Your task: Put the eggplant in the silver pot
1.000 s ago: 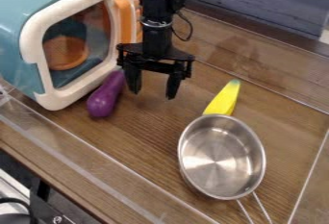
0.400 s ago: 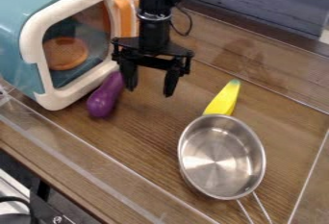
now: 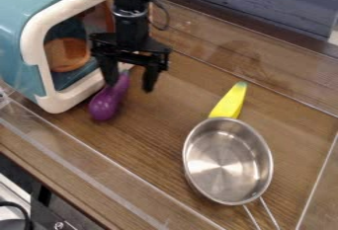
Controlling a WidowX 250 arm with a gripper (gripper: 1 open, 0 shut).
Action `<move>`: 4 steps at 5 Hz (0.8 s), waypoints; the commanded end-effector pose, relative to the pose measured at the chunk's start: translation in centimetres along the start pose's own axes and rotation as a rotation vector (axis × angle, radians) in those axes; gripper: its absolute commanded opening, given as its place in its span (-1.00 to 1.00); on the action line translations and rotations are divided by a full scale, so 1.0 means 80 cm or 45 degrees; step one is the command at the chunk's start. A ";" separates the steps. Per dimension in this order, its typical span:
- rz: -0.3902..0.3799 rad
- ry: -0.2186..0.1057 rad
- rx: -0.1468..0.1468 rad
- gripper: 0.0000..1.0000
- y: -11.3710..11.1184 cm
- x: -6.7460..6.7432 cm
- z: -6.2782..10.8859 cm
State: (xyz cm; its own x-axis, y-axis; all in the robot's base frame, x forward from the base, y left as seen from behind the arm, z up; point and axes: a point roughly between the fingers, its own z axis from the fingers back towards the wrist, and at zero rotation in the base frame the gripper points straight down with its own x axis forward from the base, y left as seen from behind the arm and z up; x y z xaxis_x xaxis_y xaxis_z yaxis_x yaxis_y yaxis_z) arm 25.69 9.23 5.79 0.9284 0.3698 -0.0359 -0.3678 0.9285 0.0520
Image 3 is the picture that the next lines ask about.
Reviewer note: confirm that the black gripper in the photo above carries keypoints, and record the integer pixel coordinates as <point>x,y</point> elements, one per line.
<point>149,53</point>

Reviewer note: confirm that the purple toy eggplant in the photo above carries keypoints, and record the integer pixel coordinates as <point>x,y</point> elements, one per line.
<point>104,103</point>

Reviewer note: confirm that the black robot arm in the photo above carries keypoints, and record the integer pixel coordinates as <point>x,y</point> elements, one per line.
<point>129,44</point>

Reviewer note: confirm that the silver metal pot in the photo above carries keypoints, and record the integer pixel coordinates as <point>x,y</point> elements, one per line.
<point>228,163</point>

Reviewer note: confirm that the yellow toy corn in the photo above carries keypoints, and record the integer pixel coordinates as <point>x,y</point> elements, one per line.
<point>229,105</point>

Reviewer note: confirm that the blue toy microwave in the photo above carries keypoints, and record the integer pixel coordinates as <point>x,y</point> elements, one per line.
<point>30,23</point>

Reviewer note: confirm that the clear acrylic barrier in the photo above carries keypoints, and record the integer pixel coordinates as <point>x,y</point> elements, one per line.
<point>113,197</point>

